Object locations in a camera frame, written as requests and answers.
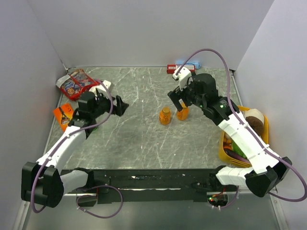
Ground green toy cabbage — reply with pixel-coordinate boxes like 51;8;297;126
232;141;247;159

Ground blue packet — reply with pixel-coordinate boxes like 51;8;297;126
176;60;201;69

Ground red rectangular box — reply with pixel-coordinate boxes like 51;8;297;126
166;64;196;74

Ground red snack bag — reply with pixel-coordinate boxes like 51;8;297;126
56;69;98;101

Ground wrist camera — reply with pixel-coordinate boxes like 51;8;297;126
95;80;114;95
172;67;192;91

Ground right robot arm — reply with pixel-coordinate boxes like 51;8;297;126
168;72;289;197

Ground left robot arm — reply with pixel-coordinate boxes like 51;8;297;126
21;92;129;207

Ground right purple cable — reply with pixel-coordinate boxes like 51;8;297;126
175;48;307;211

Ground blue toilet paper roll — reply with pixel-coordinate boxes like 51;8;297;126
89;86;99;96

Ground brown white plush toy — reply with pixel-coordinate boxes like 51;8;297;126
244;109;264;136

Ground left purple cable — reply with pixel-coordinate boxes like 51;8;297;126
30;79;124;219

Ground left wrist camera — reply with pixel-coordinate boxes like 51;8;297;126
95;80;114;95

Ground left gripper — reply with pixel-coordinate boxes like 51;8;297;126
91;91;129;118

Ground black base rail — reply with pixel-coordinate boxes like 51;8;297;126
72;169;236;204

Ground orange razor package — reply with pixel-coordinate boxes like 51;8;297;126
53;103;74;131

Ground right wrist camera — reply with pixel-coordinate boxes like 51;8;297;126
172;67;192;91

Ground yellow basket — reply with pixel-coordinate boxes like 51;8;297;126
218;115;269;168

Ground purple cable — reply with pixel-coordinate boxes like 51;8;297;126
30;79;124;219
175;48;307;211

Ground orange juice bottle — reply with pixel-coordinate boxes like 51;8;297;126
159;110;171;125
176;107;189;121

